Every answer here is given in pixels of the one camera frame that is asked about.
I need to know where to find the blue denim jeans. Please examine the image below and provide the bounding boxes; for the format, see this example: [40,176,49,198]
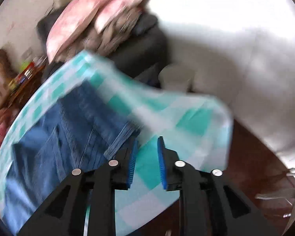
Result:
[2,81,137,234]

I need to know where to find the teal white checkered cloth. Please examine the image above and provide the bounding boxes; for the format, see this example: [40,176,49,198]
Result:
[0,51,233,235]

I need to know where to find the dark wooden nightstand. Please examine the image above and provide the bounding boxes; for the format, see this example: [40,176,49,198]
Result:
[6,65,46,110]

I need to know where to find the white plastic bin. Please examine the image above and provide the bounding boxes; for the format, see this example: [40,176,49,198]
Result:
[159,65,195,93]

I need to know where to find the black leather armchair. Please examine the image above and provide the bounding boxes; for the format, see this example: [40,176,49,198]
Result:
[36,4,169,88]

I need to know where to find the beige plaid blanket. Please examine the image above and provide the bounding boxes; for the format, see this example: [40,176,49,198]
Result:
[83,7,144,57]

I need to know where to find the large pink pillow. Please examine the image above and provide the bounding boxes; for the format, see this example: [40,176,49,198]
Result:
[46,0,107,62]

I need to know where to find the small pink pillow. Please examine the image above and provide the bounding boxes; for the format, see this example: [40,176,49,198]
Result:
[94,0,144,33]

